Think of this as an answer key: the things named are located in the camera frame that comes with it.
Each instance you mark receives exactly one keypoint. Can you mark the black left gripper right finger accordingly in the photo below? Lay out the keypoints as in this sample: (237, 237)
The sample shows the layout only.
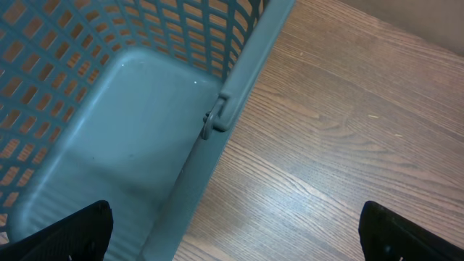
(385, 236)

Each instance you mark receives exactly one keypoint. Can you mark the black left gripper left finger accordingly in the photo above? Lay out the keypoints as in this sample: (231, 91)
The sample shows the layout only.
(81, 236)

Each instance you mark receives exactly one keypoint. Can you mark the grey plastic shopping basket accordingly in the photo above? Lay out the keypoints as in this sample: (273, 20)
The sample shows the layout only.
(131, 102)

